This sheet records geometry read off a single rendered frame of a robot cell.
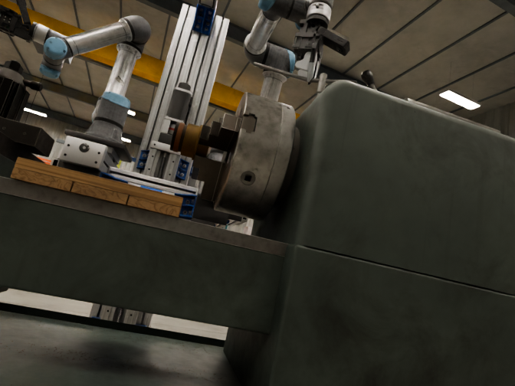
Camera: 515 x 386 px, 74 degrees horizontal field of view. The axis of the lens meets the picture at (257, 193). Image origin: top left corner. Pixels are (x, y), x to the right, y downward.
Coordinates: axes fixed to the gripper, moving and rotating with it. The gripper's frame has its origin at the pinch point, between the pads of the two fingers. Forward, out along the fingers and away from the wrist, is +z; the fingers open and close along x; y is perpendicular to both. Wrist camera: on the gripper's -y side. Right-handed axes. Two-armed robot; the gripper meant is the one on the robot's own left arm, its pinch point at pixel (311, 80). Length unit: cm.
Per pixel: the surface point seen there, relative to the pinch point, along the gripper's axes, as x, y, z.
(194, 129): 22.6, 20.8, 28.6
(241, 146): 27.2, 5.4, 33.1
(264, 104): 22.9, 4.3, 20.7
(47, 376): 39, 26, 84
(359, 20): -710, 86, -602
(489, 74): -941, -280, -604
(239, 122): 25.9, 7.8, 27.1
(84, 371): 32, 25, 84
